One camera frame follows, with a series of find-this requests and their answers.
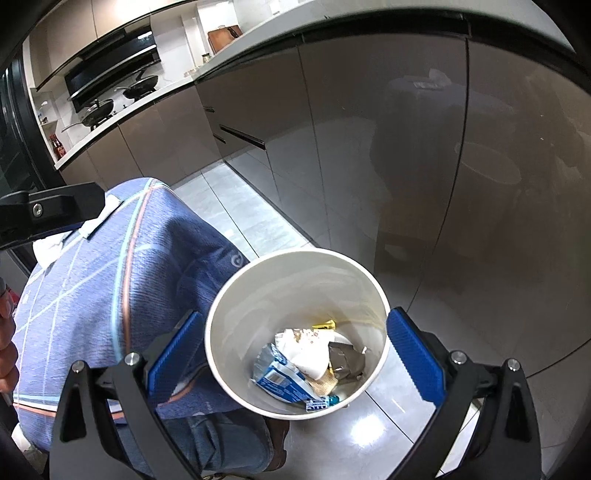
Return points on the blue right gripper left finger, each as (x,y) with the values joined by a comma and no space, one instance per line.
(170,355)

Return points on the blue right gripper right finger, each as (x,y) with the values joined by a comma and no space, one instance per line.
(418,358)

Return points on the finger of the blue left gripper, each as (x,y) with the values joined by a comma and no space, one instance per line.
(62,209)

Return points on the red snack bag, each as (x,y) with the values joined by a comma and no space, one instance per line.
(347,363)

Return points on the blue white snack bag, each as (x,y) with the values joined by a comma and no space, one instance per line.
(273,373)

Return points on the yellow sachet wrapper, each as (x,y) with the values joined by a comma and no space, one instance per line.
(329,325)

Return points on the patterned white paper cup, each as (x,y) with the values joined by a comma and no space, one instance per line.
(308,349)

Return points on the white tissue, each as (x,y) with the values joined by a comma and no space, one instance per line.
(48,249)

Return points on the green white medicine box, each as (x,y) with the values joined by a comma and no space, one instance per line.
(112,203)

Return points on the blue candy wrapper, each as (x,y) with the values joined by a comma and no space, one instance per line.
(322,403)

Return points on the white trash bin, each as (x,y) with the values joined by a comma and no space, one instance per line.
(295,289)

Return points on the left hand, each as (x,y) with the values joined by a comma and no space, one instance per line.
(9,374)

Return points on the red sauce bottle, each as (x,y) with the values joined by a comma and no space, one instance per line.
(57,146)

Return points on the blue plaid tablecloth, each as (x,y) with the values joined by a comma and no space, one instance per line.
(110,288)

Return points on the blue jeans leg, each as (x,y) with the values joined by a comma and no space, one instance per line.
(238,441)

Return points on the black wok left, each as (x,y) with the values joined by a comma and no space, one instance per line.
(95,114)

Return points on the black wok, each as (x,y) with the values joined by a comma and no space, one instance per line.
(95,114)
(142,85)

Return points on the black wok right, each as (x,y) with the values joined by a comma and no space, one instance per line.
(142,85)

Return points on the black range hood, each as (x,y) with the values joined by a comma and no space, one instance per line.
(121,55)

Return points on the wooden cutting board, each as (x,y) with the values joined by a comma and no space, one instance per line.
(222,37)

